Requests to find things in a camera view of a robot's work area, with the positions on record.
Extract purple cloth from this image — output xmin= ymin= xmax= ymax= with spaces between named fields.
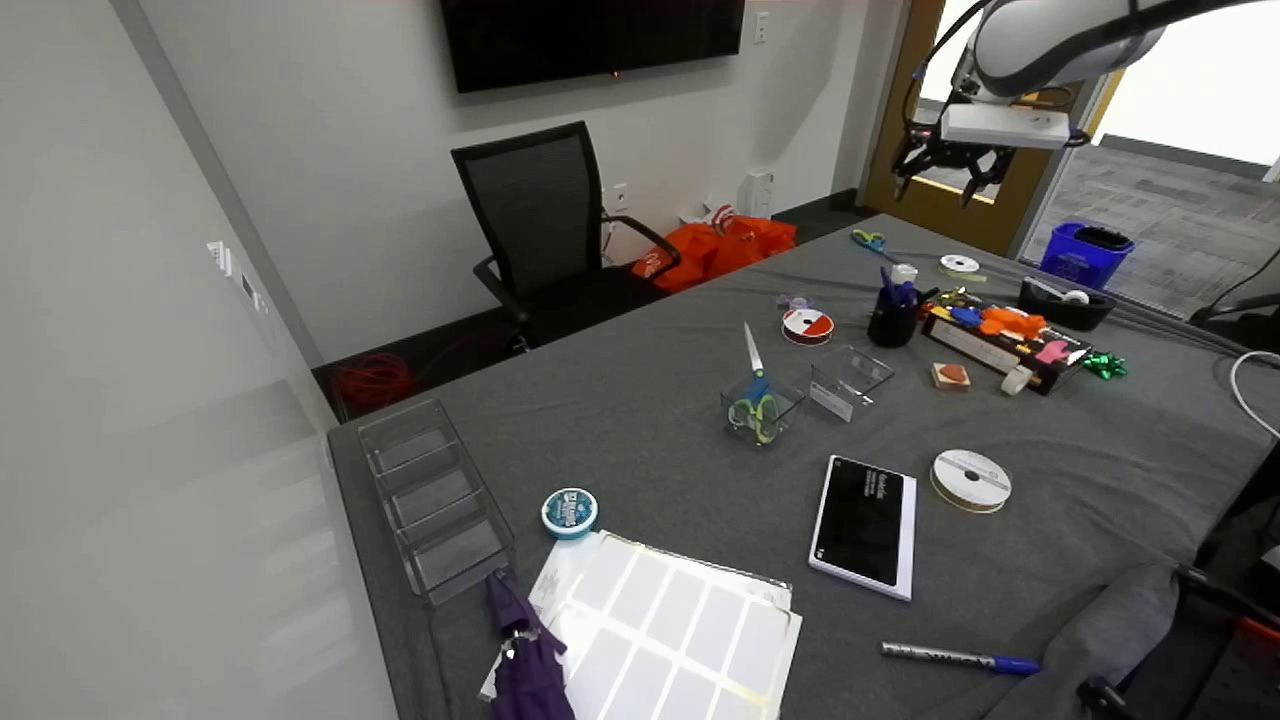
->
xmin=477 ymin=570 xmax=579 ymax=720

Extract clear acrylic holder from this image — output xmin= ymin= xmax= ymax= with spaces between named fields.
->
xmin=795 ymin=341 xmax=901 ymax=430

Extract red floor object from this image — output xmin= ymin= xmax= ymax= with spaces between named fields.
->
xmin=327 ymin=348 xmax=422 ymax=421

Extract black mesh office chair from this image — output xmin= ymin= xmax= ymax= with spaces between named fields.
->
xmin=447 ymin=116 xmax=685 ymax=356

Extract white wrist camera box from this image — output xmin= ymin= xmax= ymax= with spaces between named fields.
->
xmin=937 ymin=100 xmax=1077 ymax=157

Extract black tape dispenser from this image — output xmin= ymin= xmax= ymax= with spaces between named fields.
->
xmin=1013 ymin=270 xmax=1121 ymax=336

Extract clear plastic tray organizer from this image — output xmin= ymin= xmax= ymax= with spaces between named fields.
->
xmin=356 ymin=405 xmax=519 ymax=611

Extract black tablet device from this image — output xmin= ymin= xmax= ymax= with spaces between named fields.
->
xmin=803 ymin=447 xmax=923 ymax=608

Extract clear acrylic box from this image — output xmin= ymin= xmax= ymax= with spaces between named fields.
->
xmin=721 ymin=371 xmax=803 ymax=453

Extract white ribbon spool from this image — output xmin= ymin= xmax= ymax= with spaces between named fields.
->
xmin=927 ymin=445 xmax=1019 ymax=522

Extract black wall television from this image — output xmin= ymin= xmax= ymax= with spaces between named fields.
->
xmin=435 ymin=0 xmax=754 ymax=98

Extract orange toy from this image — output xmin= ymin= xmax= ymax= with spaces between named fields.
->
xmin=978 ymin=306 xmax=1053 ymax=344

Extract blue bin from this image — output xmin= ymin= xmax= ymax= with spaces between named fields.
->
xmin=1035 ymin=216 xmax=1142 ymax=294

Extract black mug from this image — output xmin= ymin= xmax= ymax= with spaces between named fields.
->
xmin=865 ymin=281 xmax=932 ymax=353

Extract teal rimmed small dish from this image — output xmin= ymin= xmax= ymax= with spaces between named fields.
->
xmin=537 ymin=484 xmax=605 ymax=543

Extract orange white ribbon roll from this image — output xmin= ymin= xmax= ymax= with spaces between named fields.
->
xmin=780 ymin=301 xmax=842 ymax=348

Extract orange bag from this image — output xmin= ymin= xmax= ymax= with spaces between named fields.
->
xmin=627 ymin=209 xmax=803 ymax=301

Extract purple marker white end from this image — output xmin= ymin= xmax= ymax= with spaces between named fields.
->
xmin=890 ymin=259 xmax=927 ymax=311

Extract white cable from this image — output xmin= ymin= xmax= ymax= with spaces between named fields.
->
xmin=1224 ymin=344 xmax=1280 ymax=445

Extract green blue pen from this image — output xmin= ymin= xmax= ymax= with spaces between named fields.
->
xmin=850 ymin=226 xmax=903 ymax=265

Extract black stand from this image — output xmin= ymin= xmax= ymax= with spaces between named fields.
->
xmin=1077 ymin=445 xmax=1280 ymax=720

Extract white label sheets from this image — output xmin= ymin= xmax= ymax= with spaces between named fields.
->
xmin=525 ymin=527 xmax=807 ymax=720

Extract silver pen blue cap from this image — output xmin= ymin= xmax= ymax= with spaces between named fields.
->
xmin=875 ymin=637 xmax=1050 ymax=679

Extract green gift bow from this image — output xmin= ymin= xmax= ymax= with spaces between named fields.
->
xmin=1077 ymin=344 xmax=1134 ymax=390

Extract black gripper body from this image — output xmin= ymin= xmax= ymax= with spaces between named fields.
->
xmin=920 ymin=125 xmax=1019 ymax=174

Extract gray tablecloth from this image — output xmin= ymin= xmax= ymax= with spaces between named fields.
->
xmin=325 ymin=213 xmax=1280 ymax=720

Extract wooden door frame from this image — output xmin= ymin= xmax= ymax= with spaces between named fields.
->
xmin=858 ymin=0 xmax=1127 ymax=259

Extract blue green handled scissors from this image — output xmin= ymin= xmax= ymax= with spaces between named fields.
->
xmin=728 ymin=320 xmax=793 ymax=445

